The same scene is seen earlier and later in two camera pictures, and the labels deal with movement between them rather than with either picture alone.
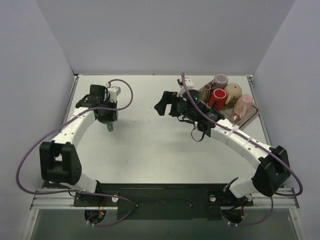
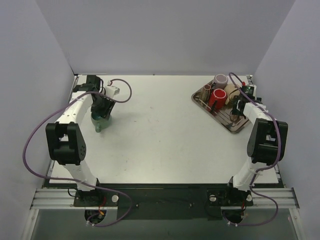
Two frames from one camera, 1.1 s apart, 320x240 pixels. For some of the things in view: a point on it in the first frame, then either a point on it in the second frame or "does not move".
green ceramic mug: (109, 123) → (100, 122)
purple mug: (221, 81) does not move
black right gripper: (172, 106) → (236, 108)
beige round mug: (233, 91) does not move
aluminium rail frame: (60, 198) does not move
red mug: (220, 95) does not move
